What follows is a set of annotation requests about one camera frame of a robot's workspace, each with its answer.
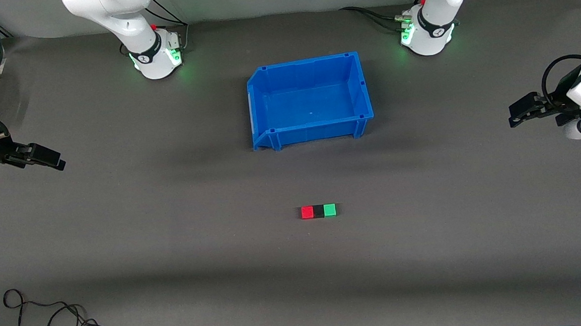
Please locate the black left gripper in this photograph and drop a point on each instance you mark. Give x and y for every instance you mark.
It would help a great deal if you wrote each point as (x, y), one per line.
(560, 101)

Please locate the small green cube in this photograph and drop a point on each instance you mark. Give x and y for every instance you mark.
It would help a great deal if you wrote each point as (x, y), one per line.
(329, 210)

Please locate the small red cube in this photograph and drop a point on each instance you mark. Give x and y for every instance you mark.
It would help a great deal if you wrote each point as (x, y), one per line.
(307, 212)

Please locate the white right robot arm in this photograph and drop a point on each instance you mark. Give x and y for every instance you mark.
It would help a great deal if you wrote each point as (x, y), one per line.
(137, 41)

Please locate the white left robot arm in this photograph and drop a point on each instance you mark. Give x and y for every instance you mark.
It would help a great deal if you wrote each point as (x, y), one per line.
(433, 28)

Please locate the small black cube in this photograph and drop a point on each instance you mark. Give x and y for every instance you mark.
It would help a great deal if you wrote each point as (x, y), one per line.
(318, 211)

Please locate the blue plastic storage bin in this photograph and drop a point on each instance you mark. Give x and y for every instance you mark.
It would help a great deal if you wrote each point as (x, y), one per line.
(312, 101)

